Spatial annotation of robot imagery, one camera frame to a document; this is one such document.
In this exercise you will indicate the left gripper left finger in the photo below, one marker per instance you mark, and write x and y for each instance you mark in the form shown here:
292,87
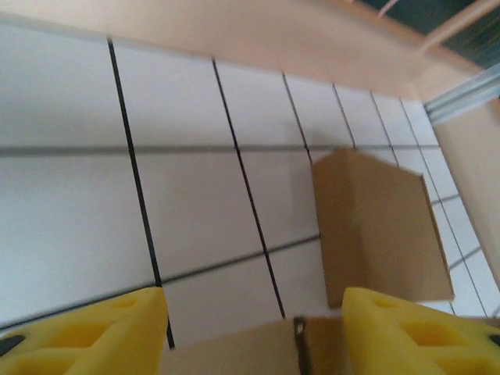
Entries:
78,343

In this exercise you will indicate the aluminium frame post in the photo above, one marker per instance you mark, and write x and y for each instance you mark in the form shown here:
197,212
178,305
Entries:
465,99

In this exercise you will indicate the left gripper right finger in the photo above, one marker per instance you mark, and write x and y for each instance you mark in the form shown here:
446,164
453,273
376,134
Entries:
390,336

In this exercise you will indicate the brown cardboard box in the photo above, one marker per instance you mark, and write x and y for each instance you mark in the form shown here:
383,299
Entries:
375,226

